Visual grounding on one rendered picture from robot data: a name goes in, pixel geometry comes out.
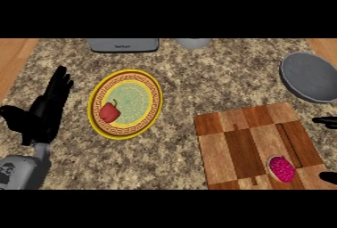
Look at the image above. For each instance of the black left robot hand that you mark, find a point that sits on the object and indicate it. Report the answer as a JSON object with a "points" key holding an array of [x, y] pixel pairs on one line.
{"points": [[43, 112]]}

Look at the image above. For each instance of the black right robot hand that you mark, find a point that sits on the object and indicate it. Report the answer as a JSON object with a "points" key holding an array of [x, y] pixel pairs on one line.
{"points": [[328, 121]]}

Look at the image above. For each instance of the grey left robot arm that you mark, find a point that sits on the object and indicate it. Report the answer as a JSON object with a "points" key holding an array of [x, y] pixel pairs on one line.
{"points": [[19, 170]]}

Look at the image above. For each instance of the grey pan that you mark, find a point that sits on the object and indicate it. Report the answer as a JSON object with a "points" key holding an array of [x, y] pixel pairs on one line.
{"points": [[311, 77]]}

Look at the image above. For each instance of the wooden cutting board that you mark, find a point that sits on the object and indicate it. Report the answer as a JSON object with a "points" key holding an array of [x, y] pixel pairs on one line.
{"points": [[259, 148]]}

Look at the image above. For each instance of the pink frosted cupcake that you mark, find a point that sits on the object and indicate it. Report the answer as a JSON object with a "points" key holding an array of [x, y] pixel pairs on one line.
{"points": [[283, 169]]}

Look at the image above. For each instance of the yellow patterned plate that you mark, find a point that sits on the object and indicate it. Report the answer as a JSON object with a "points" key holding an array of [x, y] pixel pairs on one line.
{"points": [[124, 104]]}

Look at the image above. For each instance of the grey flat appliance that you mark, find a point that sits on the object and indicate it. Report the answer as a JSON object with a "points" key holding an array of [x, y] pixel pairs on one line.
{"points": [[123, 45]]}

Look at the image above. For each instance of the pale grey round container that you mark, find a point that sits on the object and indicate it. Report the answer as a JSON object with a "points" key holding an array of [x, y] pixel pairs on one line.
{"points": [[192, 42]]}

